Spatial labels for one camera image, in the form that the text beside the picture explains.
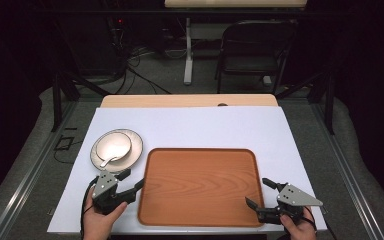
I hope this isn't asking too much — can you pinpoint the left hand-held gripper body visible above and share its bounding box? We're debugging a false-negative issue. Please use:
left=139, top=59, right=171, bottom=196
left=91, top=170, right=137, bottom=215

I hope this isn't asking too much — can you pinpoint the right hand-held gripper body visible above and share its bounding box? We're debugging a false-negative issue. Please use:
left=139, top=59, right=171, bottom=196
left=255, top=182, right=324, bottom=225

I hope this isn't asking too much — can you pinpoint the person's right hand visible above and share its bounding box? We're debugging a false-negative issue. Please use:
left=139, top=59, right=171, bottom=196
left=279, top=207, right=318, bottom=240

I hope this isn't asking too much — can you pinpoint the person's left hand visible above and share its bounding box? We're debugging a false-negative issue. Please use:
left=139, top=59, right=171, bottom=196
left=82, top=188, right=128, bottom=240

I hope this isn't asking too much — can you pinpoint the white spoon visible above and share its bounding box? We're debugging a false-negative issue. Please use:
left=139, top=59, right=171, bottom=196
left=99, top=155, right=125, bottom=169

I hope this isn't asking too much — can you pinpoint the white plate with dark rim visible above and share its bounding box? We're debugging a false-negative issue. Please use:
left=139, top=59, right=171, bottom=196
left=89, top=128, right=144, bottom=174

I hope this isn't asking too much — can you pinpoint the white bowl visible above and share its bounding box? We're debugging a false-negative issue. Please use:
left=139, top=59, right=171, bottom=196
left=95, top=131, right=133, bottom=162

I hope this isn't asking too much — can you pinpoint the wooden tray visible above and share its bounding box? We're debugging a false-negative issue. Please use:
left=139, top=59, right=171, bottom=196
left=137, top=147, right=266, bottom=228

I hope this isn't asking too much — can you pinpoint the white table mat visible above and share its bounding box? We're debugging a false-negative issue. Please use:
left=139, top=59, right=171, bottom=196
left=47, top=106, right=328, bottom=234

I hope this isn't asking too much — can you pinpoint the black metal stand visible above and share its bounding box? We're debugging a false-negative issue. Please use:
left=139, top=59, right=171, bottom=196
left=275, top=68, right=336, bottom=136
left=50, top=69, right=113, bottom=133

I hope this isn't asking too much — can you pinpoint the black folding chair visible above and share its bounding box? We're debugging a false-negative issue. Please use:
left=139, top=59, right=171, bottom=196
left=214, top=19, right=298, bottom=95

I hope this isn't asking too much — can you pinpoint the white desk leg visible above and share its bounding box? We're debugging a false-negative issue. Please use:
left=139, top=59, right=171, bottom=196
left=183, top=18, right=194, bottom=86

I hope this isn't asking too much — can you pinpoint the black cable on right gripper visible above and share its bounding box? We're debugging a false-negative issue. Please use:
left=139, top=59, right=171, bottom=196
left=299, top=205, right=318, bottom=233

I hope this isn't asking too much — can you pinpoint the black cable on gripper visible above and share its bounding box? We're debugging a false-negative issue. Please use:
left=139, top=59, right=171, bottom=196
left=299, top=205, right=318, bottom=233
left=80, top=176, right=100, bottom=239

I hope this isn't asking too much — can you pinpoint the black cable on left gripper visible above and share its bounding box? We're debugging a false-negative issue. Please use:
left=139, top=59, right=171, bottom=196
left=80, top=176, right=100, bottom=239

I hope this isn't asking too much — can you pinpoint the bundle of floor cables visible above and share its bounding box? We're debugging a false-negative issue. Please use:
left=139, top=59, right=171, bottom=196
left=106, top=16, right=188, bottom=96

